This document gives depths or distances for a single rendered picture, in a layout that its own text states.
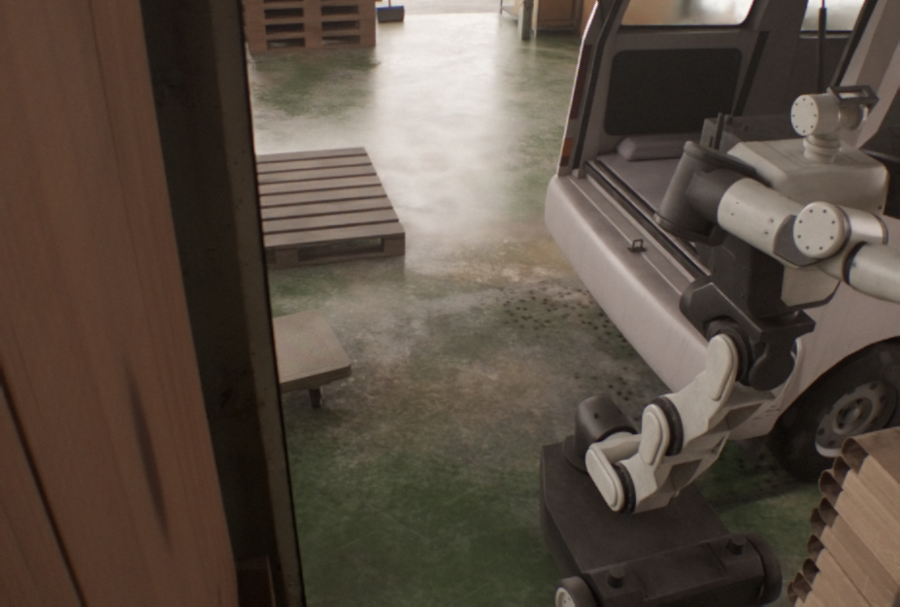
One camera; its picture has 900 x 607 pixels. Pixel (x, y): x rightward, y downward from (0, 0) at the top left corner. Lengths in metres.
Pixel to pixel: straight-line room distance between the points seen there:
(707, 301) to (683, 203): 0.39
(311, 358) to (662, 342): 1.17
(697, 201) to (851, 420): 1.55
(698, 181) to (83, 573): 1.20
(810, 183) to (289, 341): 1.95
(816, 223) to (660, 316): 1.41
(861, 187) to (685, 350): 1.09
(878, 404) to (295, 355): 1.92
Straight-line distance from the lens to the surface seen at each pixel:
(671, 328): 2.48
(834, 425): 2.73
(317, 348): 2.81
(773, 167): 1.40
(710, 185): 1.31
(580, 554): 2.20
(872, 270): 1.14
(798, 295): 1.51
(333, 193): 4.11
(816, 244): 1.16
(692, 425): 1.84
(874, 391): 2.74
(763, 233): 1.23
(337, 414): 2.84
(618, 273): 2.73
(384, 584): 2.32
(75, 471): 0.22
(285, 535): 0.79
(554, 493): 2.34
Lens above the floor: 1.83
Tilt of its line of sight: 31 degrees down
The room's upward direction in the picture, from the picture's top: 3 degrees clockwise
